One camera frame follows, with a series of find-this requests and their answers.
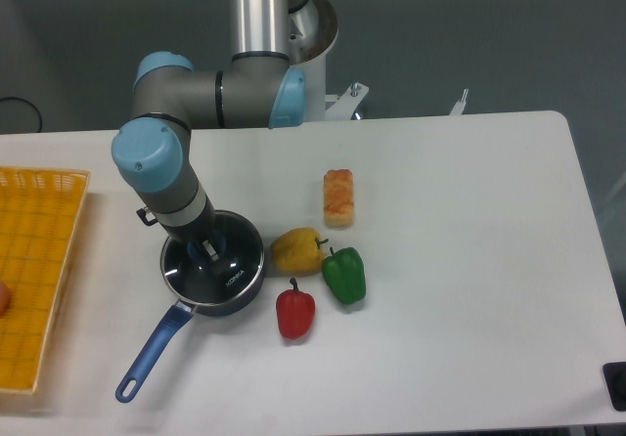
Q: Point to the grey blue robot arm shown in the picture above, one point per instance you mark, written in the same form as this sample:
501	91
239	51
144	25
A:
170	97

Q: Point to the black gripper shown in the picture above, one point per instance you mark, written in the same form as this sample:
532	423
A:
189	242

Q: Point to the red bell pepper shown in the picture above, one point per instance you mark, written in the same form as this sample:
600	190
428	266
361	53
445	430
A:
295	311

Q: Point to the glass pot lid blue knob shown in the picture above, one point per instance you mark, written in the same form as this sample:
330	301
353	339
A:
225	286

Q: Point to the yellow woven tray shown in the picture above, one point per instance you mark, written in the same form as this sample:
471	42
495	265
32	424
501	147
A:
40	212

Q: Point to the braided bread loaf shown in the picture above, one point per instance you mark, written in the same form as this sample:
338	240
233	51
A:
338	194

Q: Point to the white metal base frame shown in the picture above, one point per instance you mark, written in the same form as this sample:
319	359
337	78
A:
345	106

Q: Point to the green bell pepper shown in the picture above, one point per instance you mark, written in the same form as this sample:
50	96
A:
344	273

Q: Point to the yellow bell pepper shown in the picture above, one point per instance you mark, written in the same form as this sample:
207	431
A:
299	251

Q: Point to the black corner device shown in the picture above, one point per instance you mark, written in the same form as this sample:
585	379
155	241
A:
615	380

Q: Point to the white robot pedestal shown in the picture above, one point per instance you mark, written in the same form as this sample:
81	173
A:
313	33

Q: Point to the dark saucepan blue handle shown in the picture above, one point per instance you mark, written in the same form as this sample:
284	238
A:
177	316

